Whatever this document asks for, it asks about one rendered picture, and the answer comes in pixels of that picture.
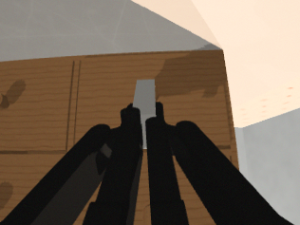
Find dark brown chest of drawers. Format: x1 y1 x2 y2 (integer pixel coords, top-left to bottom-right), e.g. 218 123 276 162
0 49 239 171

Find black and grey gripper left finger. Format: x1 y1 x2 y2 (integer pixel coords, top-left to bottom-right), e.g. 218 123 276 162
0 80 145 225

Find brown wooden drawer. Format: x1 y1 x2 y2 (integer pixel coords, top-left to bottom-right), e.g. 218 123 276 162
0 61 74 154
75 52 231 150
0 159 58 222
73 158 216 225

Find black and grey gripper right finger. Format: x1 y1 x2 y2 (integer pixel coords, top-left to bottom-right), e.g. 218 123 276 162
143 79 294 225

